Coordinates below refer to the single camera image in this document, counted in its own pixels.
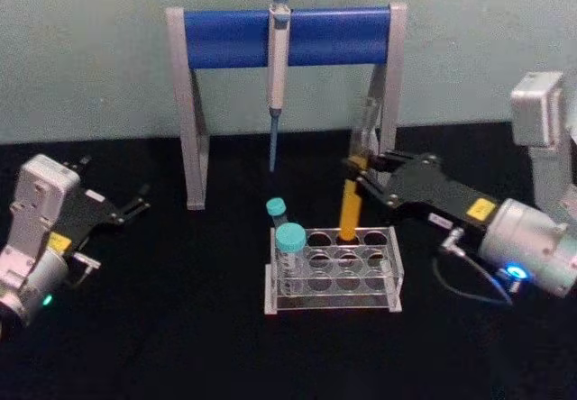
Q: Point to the clear plastic tube rack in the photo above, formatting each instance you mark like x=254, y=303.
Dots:
x=342, y=298

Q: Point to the large clear tube teal cap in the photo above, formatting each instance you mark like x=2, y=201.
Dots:
x=290, y=238

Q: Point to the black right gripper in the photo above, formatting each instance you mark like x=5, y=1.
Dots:
x=433, y=193

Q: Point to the small clear tube teal cap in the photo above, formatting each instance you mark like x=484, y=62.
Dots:
x=276, y=206

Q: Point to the white pipette with blue tip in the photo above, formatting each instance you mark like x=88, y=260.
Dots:
x=277, y=75

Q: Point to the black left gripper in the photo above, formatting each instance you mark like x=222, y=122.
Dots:
x=85, y=217

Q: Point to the black table cloth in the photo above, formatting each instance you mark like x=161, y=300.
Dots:
x=180, y=350

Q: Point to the orange tube with orange cap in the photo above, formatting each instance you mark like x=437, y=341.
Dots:
x=350, y=213

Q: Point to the grey pipette stand blue bar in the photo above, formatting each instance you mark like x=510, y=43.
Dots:
x=234, y=37

